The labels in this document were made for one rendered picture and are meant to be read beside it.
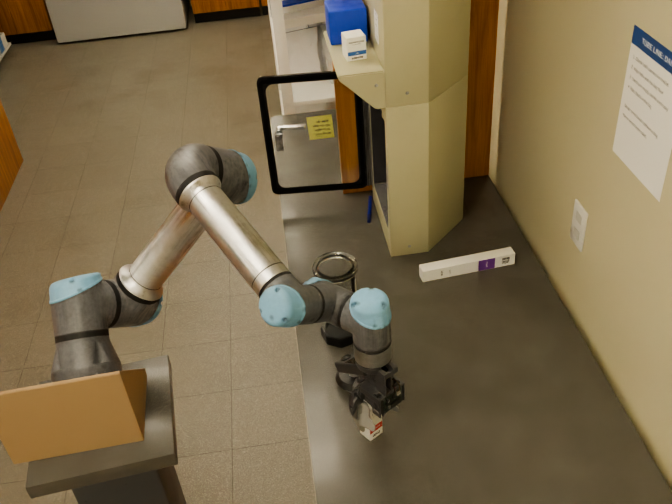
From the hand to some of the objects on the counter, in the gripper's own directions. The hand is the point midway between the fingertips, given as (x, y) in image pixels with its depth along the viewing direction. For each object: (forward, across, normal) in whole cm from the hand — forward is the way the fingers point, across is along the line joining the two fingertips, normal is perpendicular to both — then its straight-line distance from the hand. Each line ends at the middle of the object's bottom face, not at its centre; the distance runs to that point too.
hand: (370, 417), depth 158 cm
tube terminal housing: (+5, +67, +49) cm, 83 cm away
